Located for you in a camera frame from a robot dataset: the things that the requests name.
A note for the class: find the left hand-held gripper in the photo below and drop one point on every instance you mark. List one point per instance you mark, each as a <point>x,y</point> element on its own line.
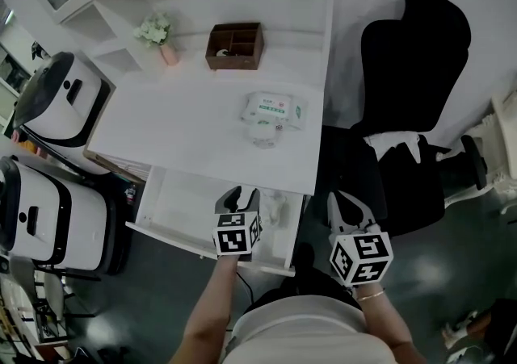
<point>234,237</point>

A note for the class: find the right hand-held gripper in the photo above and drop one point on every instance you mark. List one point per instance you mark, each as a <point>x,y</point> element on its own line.
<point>361,259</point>

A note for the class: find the white tissue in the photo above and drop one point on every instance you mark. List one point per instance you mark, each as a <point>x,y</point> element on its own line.
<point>276,206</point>

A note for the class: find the white desk drawer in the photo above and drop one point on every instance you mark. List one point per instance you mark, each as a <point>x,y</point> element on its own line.
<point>182,201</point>

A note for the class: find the person's left forearm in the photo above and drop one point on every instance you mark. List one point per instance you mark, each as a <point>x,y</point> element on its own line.
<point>206,314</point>

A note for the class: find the person's right forearm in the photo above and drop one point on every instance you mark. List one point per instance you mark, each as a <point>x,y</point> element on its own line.
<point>383,322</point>

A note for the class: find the clear round jar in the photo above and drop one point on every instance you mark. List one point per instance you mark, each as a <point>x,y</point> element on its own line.
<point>261,134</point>

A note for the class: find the person's black trousers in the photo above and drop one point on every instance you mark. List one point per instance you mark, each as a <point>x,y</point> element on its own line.
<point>311,281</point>

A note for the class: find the white desk with shelf hutch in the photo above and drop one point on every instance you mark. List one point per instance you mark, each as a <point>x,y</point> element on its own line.
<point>202,120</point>

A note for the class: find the white wet wipes packet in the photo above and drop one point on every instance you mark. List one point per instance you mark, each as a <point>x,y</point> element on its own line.
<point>274,106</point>

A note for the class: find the small red-capped bottle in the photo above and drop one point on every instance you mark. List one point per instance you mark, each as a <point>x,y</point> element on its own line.
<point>130,194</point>

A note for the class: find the person's white shirt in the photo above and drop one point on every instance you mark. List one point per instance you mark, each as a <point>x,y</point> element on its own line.
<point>311,338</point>

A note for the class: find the brown wooden board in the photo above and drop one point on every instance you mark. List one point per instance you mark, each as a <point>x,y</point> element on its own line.
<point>113,164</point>

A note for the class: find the brown wooden organizer box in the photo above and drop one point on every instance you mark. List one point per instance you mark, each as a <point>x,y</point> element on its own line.
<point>234,53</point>

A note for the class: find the black office chair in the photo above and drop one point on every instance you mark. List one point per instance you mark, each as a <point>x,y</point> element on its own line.
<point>416,76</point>

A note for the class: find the white ornate vanity table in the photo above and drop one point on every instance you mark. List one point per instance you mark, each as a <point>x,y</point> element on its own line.
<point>505,128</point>

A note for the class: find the pink vase with white flowers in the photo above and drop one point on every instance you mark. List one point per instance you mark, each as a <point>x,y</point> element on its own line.
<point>155,29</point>

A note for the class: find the white robot with black lid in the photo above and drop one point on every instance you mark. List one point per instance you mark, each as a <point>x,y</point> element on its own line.
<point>48,217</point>
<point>64,108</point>

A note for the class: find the grey stool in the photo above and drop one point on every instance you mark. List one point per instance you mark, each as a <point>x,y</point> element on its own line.
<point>54,294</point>

